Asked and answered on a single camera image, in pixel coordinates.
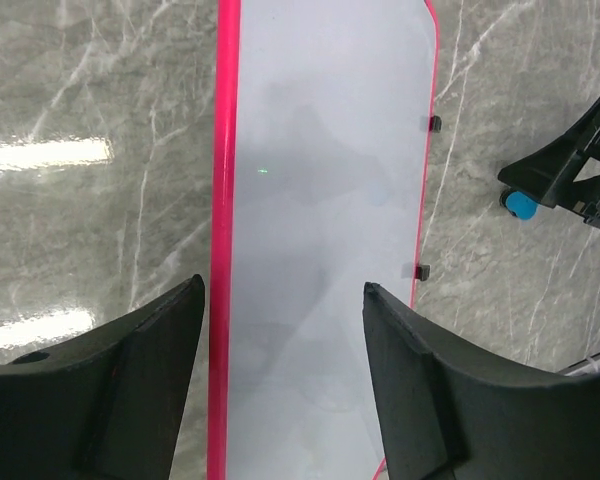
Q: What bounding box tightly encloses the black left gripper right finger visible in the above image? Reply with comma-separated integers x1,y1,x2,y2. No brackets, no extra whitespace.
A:
363,283,600,479

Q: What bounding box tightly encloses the pink framed whiteboard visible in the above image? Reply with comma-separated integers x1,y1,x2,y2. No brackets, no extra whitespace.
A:
207,1,438,479

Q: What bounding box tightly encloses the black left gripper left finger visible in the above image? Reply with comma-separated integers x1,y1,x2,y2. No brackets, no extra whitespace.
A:
0,276,205,479

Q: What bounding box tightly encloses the black board clip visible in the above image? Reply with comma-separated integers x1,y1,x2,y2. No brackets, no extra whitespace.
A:
419,115,442,133
401,263,431,281

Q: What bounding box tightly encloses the black upper board clip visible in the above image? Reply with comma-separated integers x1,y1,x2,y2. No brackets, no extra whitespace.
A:
419,115,442,133

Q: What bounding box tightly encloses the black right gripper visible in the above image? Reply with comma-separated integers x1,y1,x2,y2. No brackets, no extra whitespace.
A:
497,97,600,230

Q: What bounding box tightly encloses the blue whiteboard eraser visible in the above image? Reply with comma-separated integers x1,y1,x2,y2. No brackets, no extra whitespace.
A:
499,189,538,221

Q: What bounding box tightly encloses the black lower board clip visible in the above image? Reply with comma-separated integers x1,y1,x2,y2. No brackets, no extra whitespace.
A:
401,263,431,281

